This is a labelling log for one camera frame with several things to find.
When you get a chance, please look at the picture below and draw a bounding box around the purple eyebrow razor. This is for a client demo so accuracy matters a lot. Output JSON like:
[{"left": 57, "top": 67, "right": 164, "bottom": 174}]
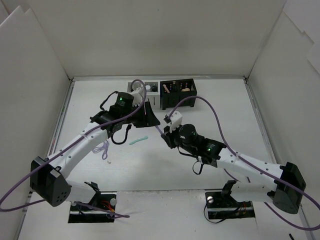
[{"left": 155, "top": 125, "right": 163, "bottom": 135}]

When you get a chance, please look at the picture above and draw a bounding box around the teal eyebrow razor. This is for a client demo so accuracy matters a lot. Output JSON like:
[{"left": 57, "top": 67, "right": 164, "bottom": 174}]
[{"left": 129, "top": 135, "right": 149, "bottom": 146}]

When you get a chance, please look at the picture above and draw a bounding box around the clear bottle black cap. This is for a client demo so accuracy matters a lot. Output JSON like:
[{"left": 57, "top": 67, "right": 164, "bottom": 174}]
[{"left": 151, "top": 85, "right": 158, "bottom": 92}]

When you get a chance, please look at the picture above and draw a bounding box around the pink makeup applicator stick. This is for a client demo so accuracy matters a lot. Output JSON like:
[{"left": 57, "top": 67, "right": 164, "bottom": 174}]
[{"left": 162, "top": 84, "right": 171, "bottom": 94}]

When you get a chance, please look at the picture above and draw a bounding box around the black eyeliner pencil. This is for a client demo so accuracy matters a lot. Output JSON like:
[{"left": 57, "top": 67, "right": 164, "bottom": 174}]
[{"left": 172, "top": 80, "right": 177, "bottom": 92}]

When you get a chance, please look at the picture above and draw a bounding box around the beige beauty sponge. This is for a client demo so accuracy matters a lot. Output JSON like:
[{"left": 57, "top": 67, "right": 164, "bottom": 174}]
[{"left": 181, "top": 87, "right": 191, "bottom": 92}]

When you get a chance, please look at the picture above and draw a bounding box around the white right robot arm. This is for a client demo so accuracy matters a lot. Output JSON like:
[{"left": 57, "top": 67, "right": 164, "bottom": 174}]
[{"left": 161, "top": 124, "right": 306, "bottom": 215}]

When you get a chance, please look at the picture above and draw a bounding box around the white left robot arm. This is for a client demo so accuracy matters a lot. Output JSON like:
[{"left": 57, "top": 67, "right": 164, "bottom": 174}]
[{"left": 30, "top": 88, "right": 160, "bottom": 210}]

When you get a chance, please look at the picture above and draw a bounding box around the white slotted organizer box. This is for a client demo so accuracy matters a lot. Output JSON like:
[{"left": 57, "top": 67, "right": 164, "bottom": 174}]
[{"left": 127, "top": 80, "right": 161, "bottom": 110}]

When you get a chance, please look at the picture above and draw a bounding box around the black slotted organizer box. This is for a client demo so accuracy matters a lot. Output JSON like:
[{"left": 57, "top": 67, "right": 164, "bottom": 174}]
[{"left": 160, "top": 78, "right": 198, "bottom": 110}]

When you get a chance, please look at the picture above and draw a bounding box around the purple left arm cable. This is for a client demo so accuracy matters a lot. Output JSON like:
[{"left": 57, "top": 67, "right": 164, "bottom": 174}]
[{"left": 0, "top": 79, "right": 147, "bottom": 218}]

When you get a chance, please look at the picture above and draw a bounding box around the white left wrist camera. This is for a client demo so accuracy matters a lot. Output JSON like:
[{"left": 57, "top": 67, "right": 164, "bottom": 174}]
[{"left": 129, "top": 87, "right": 146, "bottom": 107}]

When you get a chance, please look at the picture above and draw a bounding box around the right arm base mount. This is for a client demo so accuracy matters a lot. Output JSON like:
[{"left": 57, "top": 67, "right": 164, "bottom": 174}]
[{"left": 203, "top": 191, "right": 256, "bottom": 224}]

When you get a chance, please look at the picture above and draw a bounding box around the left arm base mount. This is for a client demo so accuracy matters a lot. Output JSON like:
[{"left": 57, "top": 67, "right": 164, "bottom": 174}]
[{"left": 68, "top": 192, "right": 117, "bottom": 224}]

